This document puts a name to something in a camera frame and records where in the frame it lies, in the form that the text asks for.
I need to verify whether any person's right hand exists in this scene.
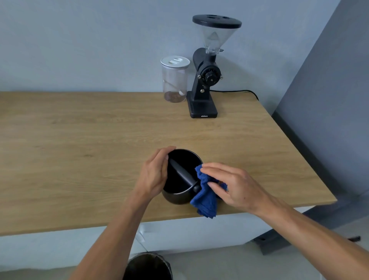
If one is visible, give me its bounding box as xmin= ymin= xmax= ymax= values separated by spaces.
xmin=199 ymin=162 xmax=277 ymax=217

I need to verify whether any person's left hand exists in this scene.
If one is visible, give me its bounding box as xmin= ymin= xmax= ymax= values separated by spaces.
xmin=133 ymin=145 xmax=177 ymax=202

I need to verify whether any black knock box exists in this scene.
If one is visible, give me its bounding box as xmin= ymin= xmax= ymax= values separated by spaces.
xmin=161 ymin=148 xmax=204 ymax=205

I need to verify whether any blue cloth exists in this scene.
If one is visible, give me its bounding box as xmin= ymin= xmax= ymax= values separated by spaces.
xmin=190 ymin=164 xmax=228 ymax=219

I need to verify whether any person's right forearm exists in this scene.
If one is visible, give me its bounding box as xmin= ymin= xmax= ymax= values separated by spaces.
xmin=256 ymin=199 xmax=369 ymax=280

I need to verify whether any person's left forearm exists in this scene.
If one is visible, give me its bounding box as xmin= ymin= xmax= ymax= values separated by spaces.
xmin=69 ymin=193 xmax=150 ymax=280

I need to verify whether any white cabinet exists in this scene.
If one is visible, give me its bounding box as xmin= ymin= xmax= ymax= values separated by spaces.
xmin=0 ymin=205 xmax=315 ymax=272

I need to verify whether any black coffee grinder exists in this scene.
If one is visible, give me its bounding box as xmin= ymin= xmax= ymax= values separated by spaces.
xmin=186 ymin=14 xmax=242 ymax=119

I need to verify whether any dark metal trash bin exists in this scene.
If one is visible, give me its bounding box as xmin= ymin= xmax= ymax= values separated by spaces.
xmin=122 ymin=252 xmax=173 ymax=280

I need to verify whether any clear jar with white lid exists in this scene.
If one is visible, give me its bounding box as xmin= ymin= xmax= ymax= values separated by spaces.
xmin=160 ymin=55 xmax=191 ymax=103

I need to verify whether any white cabinet handle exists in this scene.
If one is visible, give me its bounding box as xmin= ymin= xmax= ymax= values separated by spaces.
xmin=138 ymin=225 xmax=150 ymax=252

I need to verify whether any black power cable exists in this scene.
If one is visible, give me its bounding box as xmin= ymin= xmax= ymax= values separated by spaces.
xmin=209 ymin=89 xmax=259 ymax=101

